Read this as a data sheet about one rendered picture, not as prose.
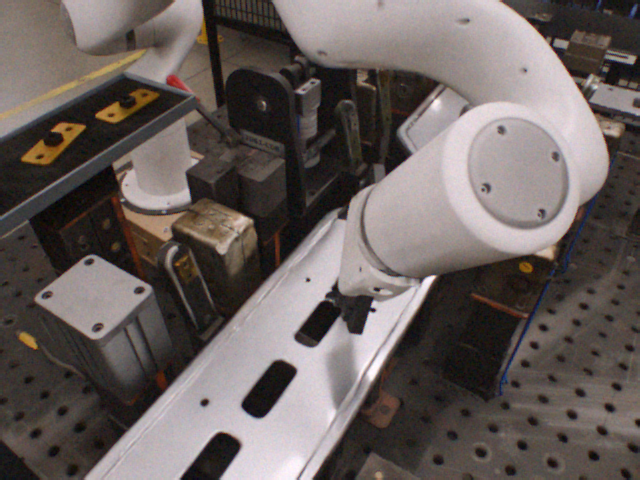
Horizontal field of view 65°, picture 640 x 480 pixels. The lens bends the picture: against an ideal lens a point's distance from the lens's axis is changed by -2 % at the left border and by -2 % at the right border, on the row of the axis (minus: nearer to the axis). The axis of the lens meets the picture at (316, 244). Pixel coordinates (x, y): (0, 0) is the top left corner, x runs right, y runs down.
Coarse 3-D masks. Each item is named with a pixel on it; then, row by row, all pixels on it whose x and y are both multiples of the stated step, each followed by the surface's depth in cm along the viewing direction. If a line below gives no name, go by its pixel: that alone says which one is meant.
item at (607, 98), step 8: (576, 80) 106; (600, 88) 104; (608, 88) 104; (616, 88) 104; (600, 96) 101; (608, 96) 101; (616, 96) 101; (624, 96) 101; (632, 96) 101; (592, 104) 100; (600, 104) 99; (608, 104) 99; (616, 104) 99; (624, 104) 99; (632, 104) 99; (608, 112) 99; (616, 112) 98; (624, 112) 97; (632, 112) 97
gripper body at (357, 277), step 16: (352, 208) 49; (352, 224) 47; (352, 240) 46; (352, 256) 45; (352, 272) 45; (368, 272) 41; (352, 288) 45; (368, 288) 44; (384, 288) 45; (400, 288) 42
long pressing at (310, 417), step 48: (432, 96) 100; (336, 240) 71; (288, 288) 65; (432, 288) 66; (240, 336) 60; (288, 336) 60; (336, 336) 60; (384, 336) 60; (192, 384) 55; (240, 384) 55; (288, 384) 55; (336, 384) 55; (144, 432) 51; (192, 432) 51; (240, 432) 51; (288, 432) 51; (336, 432) 52
